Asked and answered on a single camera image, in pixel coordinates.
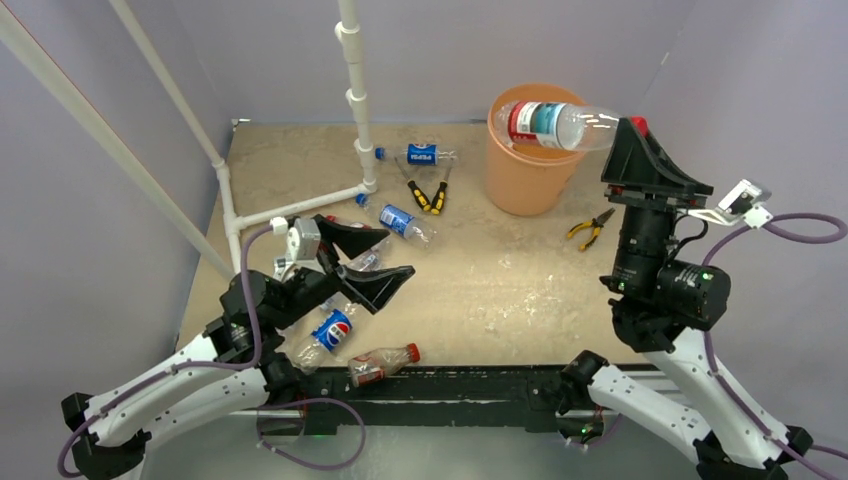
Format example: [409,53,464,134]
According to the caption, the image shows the near Pepsi bottle blue label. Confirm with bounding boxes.
[288,303,362,375]

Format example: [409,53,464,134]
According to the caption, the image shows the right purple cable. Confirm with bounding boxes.
[698,211,848,480]

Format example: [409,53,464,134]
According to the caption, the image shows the white PVC pipe frame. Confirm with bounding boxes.
[1,1,378,279]

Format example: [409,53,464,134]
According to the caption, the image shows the middle Pepsi bottle blue label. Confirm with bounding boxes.
[355,193,436,249]

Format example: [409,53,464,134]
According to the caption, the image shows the right yellow black screwdriver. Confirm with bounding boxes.
[430,164,453,215]

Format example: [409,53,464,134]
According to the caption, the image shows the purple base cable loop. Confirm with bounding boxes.
[254,396,367,472]

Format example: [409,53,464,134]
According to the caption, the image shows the orange plastic bin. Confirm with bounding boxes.
[484,83,585,216]

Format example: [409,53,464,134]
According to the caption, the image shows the clear crushed water bottle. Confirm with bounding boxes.
[319,248,382,313]

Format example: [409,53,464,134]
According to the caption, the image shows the yellow black screwdriver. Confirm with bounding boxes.
[395,159,431,212]
[430,164,453,215]

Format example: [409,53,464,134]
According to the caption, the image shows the pepsi bottle blue label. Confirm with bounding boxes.
[355,193,436,249]
[374,143,459,166]
[288,303,362,375]

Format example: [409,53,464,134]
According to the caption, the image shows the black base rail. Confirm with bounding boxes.
[296,365,596,433]

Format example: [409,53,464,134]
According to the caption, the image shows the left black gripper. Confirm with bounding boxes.
[270,215,414,330]

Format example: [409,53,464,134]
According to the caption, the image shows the aluminium frame rail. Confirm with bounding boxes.
[610,118,630,145]

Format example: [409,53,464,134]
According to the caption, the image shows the large red label bottle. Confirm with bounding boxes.
[491,101,622,152]

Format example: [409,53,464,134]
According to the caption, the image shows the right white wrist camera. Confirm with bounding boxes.
[686,179,774,229]

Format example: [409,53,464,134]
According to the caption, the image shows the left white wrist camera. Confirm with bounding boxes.
[269,217,323,272]

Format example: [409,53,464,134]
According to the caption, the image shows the far Pepsi bottle blue label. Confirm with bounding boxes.
[374,143,459,166]

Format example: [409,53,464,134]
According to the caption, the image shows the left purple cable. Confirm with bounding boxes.
[56,223,280,480]

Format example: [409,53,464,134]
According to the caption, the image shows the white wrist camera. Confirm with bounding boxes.
[269,217,323,272]
[686,179,774,229]

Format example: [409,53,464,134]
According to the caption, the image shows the brown bottle red cap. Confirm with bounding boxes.
[348,343,421,387]

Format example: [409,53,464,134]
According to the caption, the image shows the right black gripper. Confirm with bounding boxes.
[594,117,705,294]

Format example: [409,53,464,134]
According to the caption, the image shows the left yellow black screwdriver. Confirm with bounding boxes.
[395,159,431,212]

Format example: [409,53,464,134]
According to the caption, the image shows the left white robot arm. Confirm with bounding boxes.
[57,215,415,479]

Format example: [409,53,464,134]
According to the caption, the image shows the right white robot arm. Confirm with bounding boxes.
[560,117,813,479]

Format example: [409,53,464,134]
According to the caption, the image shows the yellow handled pliers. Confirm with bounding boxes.
[566,208,615,252]

